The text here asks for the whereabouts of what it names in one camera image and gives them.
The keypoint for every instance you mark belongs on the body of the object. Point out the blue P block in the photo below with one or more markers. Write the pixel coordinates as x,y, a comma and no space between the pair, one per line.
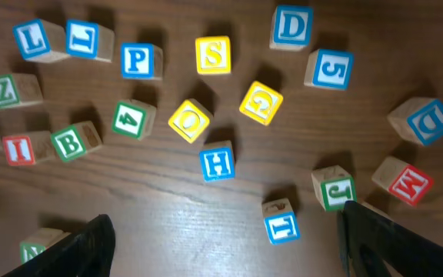
141,61

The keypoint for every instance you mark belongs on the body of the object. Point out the blue L block upright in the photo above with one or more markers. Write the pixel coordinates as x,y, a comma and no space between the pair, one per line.
41,41

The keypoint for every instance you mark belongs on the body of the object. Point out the yellow S block right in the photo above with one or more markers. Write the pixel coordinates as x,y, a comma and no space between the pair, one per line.
213,55

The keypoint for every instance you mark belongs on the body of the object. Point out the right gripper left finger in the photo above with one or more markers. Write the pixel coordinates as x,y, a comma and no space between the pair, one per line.
89,252

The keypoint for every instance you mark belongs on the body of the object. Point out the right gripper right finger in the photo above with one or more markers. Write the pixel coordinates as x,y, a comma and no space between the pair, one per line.
369,243

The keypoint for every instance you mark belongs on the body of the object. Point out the green B block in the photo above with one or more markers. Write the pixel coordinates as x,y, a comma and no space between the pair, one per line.
76,141

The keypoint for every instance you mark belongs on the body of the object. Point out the blue I block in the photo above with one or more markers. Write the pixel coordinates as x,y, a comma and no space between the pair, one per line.
280,221

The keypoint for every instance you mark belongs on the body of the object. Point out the yellow G block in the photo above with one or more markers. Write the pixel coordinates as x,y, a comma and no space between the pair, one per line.
261,103

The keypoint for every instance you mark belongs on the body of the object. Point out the red M block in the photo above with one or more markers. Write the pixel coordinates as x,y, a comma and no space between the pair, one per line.
402,180

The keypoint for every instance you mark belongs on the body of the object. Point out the blue Q block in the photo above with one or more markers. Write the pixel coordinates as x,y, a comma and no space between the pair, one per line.
418,120

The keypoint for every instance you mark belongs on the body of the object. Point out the blue H block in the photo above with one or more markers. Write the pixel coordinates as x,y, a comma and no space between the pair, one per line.
217,161

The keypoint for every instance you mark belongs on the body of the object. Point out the green Z block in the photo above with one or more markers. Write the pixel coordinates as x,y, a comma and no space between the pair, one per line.
18,90

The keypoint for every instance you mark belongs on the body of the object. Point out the blue 5 block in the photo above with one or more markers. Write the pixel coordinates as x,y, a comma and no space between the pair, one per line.
329,69

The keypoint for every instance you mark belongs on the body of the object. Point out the yellow O block centre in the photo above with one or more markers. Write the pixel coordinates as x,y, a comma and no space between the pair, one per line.
190,120

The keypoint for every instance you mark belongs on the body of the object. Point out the yellow X block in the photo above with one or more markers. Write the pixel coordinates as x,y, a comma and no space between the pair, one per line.
376,210

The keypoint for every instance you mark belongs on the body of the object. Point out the red I block upright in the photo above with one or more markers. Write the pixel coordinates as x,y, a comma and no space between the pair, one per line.
28,148

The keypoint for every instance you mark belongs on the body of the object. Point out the blue D block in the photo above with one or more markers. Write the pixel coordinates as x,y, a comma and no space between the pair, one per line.
291,27

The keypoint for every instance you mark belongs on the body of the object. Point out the green 4 block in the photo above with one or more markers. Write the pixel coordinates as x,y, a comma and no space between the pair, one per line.
133,118

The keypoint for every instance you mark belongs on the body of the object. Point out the blue L block rotated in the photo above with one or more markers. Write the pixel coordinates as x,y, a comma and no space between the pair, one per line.
89,40

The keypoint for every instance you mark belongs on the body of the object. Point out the green J block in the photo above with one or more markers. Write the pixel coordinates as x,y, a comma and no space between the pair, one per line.
333,187

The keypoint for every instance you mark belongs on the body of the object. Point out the green N block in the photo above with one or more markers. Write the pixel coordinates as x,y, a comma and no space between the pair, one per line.
38,242

